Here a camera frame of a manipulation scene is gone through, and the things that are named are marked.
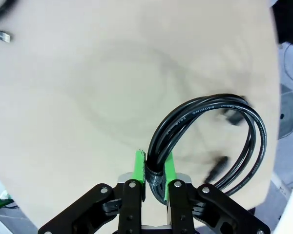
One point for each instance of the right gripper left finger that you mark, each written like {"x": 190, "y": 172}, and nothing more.
{"x": 127, "y": 207}

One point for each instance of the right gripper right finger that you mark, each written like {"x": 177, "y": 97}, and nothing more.
{"x": 183, "y": 207}

